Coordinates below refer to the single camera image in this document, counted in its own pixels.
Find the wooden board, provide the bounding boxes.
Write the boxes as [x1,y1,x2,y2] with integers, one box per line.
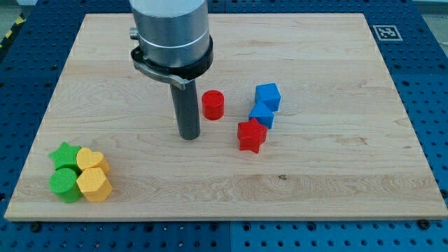
[5,13,447,222]

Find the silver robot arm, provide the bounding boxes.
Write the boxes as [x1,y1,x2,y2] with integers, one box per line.
[129,0,214,90]

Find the green star block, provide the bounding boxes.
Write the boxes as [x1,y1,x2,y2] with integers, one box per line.
[48,141,81,175]

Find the green cylinder block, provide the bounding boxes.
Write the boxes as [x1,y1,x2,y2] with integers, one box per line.
[48,168,83,203]

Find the red star block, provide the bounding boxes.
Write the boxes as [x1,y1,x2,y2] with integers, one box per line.
[237,118,268,153]

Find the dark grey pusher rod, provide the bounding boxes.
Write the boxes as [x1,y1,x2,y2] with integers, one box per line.
[170,80,200,140]

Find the blue triangular block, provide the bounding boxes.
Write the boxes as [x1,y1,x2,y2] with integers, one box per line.
[248,101,274,129]

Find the blue cube block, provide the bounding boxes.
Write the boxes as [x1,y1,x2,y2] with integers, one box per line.
[255,83,281,111]

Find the yellow heart block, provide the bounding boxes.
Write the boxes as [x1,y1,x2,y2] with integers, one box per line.
[76,147,110,174]

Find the white fiducial marker tag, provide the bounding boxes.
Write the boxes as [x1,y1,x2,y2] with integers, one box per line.
[373,24,403,41]

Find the red cylinder block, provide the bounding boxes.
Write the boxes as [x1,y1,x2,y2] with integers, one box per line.
[202,90,225,120]

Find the yellow hexagon block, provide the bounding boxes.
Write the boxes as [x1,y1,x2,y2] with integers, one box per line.
[76,167,113,202]

